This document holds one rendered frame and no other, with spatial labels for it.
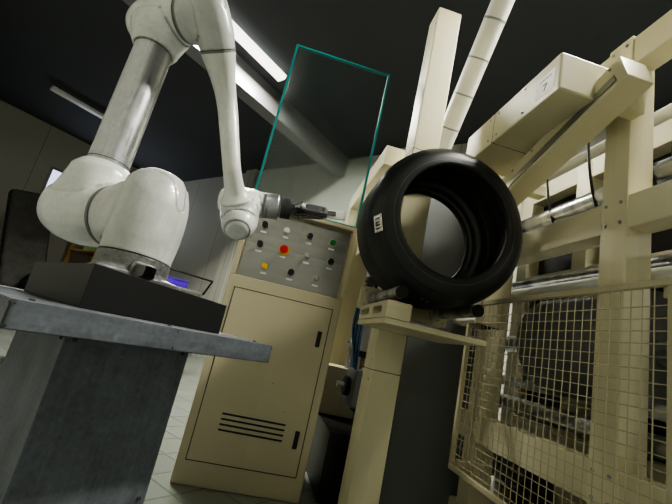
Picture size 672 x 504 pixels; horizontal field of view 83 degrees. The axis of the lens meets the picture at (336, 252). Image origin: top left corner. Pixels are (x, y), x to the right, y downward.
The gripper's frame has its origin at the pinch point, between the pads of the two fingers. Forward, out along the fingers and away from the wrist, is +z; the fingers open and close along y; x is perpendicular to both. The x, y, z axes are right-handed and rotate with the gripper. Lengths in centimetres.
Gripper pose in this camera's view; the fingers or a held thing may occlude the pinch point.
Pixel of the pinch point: (335, 215)
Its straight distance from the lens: 139.3
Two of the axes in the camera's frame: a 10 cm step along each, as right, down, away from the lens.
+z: 9.8, 1.2, 1.7
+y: -1.9, 2.0, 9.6
